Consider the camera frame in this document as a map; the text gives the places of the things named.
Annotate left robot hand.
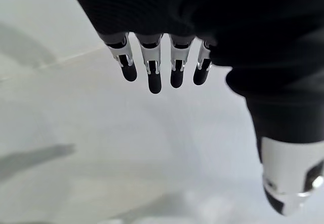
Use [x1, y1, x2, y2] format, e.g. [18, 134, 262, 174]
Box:
[64, 0, 324, 217]

